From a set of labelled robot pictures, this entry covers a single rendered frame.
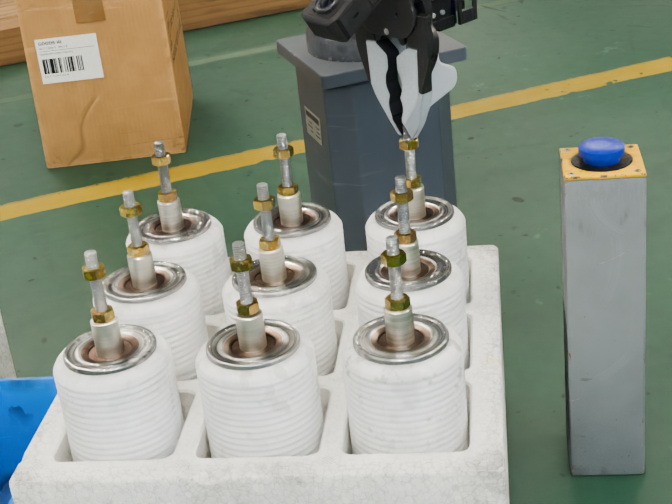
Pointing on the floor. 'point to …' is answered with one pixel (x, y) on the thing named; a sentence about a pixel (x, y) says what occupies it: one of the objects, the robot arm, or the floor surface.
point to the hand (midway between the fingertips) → (401, 124)
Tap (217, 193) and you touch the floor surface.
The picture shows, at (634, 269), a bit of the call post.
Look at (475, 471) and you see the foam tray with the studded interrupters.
